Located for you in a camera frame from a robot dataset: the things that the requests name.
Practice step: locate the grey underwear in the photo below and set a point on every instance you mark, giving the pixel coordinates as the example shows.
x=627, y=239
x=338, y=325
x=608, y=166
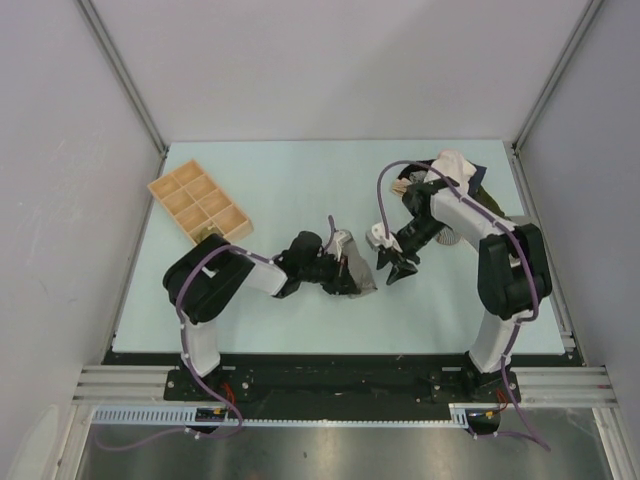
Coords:
x=359, y=272

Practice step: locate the olive rolled garment in tray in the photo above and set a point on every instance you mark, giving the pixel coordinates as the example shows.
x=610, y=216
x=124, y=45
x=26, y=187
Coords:
x=204, y=233

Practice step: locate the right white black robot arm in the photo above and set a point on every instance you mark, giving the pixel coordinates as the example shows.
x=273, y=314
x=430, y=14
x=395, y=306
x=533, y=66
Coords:
x=513, y=272

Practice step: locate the navy blue garment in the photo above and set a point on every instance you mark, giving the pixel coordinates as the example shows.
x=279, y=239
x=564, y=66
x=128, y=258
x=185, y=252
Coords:
x=476, y=179

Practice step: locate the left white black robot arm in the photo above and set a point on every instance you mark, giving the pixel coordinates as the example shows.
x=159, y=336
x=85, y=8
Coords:
x=202, y=283

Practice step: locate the black garment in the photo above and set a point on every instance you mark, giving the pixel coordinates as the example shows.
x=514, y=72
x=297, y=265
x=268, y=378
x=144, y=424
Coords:
x=416, y=172

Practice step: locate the beige rolled garment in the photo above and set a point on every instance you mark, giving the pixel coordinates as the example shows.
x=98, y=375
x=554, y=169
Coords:
x=400, y=186

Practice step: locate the white slotted cable duct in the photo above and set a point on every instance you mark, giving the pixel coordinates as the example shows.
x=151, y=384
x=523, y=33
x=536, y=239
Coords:
x=210, y=416

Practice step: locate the wooden compartment tray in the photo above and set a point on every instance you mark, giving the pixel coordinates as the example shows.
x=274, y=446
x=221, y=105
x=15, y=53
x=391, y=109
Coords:
x=194, y=200

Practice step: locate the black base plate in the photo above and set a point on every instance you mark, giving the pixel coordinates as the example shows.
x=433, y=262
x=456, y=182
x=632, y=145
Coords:
x=249, y=378

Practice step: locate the dark olive garment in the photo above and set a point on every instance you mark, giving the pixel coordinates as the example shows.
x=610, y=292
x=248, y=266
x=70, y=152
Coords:
x=485, y=199

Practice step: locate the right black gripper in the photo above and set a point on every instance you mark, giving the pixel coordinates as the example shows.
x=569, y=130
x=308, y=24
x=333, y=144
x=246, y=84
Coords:
x=400, y=269

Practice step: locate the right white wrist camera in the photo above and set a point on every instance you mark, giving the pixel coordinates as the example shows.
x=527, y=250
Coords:
x=379, y=238

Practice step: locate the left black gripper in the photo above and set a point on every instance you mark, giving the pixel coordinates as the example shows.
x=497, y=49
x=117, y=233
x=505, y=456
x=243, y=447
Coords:
x=340, y=281

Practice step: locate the pink white garment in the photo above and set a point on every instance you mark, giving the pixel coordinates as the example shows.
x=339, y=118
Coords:
x=452, y=164

